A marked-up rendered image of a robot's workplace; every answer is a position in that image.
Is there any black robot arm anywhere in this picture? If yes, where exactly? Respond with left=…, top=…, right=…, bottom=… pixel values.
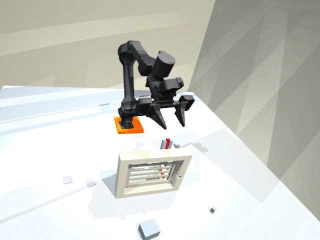
left=117, top=40, right=184, bottom=130

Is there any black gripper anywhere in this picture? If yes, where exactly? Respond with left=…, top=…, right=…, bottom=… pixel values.
left=135, top=82, right=195, bottom=130

